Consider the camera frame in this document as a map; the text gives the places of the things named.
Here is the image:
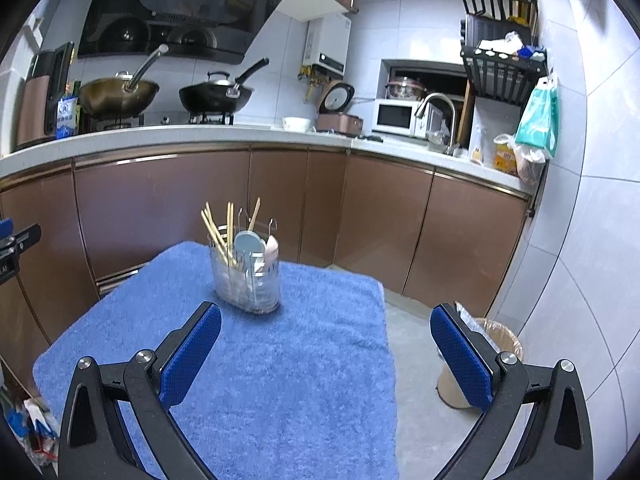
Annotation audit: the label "blue towel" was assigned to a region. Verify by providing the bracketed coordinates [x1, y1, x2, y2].
[32, 240, 401, 480]

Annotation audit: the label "white soap bottle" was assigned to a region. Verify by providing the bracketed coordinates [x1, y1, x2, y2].
[470, 125, 486, 165]

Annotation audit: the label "white water heater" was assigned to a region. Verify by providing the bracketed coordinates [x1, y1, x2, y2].
[302, 12, 351, 75]

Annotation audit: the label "water heater pipes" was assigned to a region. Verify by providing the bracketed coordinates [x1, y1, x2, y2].
[298, 65, 331, 101]

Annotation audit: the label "white crumpled plastic bag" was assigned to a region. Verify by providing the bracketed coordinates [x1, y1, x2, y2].
[475, 31, 526, 57]

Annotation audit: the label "white microwave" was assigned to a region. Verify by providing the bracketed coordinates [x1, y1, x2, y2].
[371, 98, 443, 138]

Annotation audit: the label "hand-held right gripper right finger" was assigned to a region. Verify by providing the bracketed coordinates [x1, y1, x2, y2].
[430, 302, 596, 480]

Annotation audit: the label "wooden cutting board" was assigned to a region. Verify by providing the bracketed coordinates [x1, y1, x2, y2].
[456, 80, 476, 148]

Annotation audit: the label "steel pot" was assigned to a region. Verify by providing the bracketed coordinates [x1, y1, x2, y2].
[385, 76, 426, 101]

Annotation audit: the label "clear plastic bag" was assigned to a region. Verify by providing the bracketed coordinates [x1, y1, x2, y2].
[515, 142, 548, 186]

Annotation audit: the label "light blue spoon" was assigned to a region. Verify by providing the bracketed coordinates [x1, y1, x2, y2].
[234, 230, 266, 281]

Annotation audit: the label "yellow packet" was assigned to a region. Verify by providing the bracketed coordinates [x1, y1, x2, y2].
[494, 135, 518, 176]

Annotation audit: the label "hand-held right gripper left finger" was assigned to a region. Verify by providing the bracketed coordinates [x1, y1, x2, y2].
[57, 301, 223, 480]

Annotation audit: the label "black wok with lid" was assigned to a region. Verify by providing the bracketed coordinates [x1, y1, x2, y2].
[178, 57, 271, 113]

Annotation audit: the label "brown trash bin with bag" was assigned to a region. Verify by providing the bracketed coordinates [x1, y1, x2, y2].
[437, 302, 523, 411]

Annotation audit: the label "green plastic bag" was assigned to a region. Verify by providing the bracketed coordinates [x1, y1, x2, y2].
[515, 72, 560, 158]

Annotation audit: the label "brass wok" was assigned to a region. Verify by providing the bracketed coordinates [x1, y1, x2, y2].
[79, 44, 170, 117]

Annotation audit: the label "brown rice cooker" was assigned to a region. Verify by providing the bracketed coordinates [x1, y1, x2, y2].
[316, 81, 365, 137]

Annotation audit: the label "steel faucet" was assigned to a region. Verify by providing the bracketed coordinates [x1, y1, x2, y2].
[414, 92, 461, 157]

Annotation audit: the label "brown knife block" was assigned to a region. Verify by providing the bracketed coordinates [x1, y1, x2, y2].
[15, 42, 76, 150]

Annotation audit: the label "black range hood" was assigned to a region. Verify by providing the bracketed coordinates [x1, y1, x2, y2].
[77, 0, 296, 66]

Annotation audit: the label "clear utensil holder wire rack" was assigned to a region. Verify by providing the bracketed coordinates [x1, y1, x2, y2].
[207, 215, 282, 315]

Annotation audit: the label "blue white packet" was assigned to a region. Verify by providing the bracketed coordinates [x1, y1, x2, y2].
[54, 97, 78, 140]

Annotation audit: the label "gas stove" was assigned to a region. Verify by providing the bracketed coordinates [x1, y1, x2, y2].
[82, 110, 236, 133]

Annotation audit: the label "black dish rack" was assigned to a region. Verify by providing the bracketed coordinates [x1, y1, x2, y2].
[459, 0, 548, 106]

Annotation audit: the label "plastic bag with packets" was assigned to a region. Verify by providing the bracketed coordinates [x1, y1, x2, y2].
[0, 395, 61, 471]

